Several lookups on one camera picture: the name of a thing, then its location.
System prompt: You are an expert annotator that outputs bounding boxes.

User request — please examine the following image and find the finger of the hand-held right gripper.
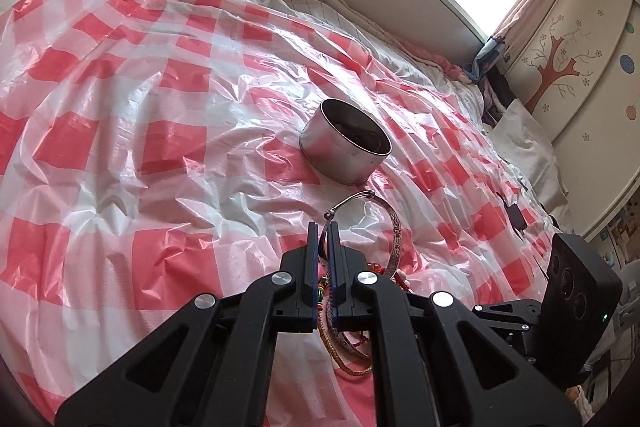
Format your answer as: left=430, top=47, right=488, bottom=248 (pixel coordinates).
left=471, top=299, right=545, bottom=333
left=517, top=329, right=541, bottom=365

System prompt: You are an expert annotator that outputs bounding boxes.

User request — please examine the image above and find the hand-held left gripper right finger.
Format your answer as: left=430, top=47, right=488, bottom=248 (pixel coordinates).
left=326, top=220, right=587, bottom=427

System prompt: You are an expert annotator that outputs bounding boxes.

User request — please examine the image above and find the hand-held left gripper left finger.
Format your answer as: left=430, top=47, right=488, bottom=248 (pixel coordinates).
left=54, top=221, right=321, bottom=427

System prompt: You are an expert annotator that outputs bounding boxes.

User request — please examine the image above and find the silver engraved bangle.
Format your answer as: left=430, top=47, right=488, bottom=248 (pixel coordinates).
left=320, top=190, right=403, bottom=278

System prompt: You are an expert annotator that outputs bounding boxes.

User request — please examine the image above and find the round metal tin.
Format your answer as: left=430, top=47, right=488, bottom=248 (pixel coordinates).
left=299, top=98, right=392, bottom=186

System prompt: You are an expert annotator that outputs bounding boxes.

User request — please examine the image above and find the gold braided cord bracelet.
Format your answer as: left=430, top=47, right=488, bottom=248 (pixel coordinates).
left=319, top=302, right=375, bottom=378

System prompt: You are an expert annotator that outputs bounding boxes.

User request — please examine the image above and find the small black device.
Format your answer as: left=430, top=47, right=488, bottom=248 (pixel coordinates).
left=505, top=203, right=527, bottom=232

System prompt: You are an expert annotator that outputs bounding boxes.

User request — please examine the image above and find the white pillow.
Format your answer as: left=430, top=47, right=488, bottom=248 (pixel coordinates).
left=487, top=99, right=569, bottom=210

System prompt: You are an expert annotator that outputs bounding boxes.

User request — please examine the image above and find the red checkered plastic sheet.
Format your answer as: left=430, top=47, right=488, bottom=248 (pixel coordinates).
left=0, top=0, right=576, bottom=427

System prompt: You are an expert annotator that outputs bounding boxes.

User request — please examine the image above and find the dark clothes pile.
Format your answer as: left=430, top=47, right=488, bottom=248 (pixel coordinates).
left=477, top=72, right=517, bottom=124

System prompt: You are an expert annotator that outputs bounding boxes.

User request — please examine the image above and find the pink blanket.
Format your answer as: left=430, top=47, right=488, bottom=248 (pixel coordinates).
left=410, top=47, right=482, bottom=84

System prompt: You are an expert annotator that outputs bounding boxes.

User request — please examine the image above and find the cream wardrobe with tree print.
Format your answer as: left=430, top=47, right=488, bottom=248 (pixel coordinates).
left=504, top=0, right=640, bottom=229

